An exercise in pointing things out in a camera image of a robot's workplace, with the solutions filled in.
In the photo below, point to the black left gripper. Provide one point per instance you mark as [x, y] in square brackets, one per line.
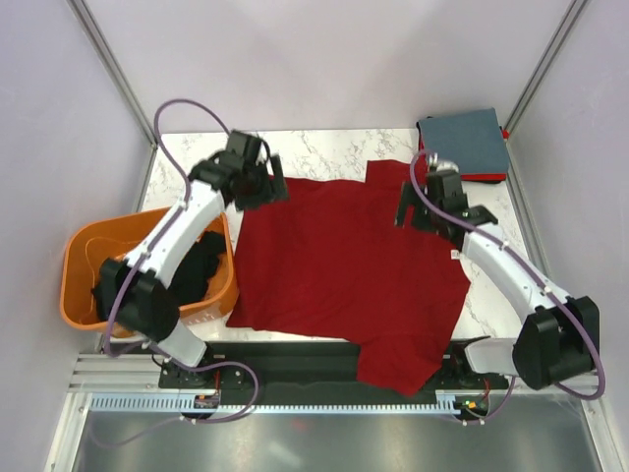
[273, 190]

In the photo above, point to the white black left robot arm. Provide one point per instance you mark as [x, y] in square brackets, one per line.
[206, 196]

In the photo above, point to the white slotted cable duct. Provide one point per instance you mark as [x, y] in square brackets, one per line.
[192, 403]

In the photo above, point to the folded grey blue t shirt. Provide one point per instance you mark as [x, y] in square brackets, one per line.
[451, 122]

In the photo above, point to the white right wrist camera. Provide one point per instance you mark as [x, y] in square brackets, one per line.
[435, 164]

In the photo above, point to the left aluminium frame post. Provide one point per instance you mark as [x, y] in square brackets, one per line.
[103, 50]

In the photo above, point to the orange plastic laundry basket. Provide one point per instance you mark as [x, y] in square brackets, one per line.
[113, 238]

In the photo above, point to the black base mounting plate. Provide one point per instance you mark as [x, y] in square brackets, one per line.
[320, 372]

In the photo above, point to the dark red t shirt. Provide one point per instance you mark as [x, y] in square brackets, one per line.
[330, 262]

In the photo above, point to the black t shirt in basket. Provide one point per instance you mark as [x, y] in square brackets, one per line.
[185, 296]

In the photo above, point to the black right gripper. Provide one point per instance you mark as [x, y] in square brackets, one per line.
[409, 196]

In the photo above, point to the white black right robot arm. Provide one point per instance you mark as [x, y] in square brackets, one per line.
[560, 335]

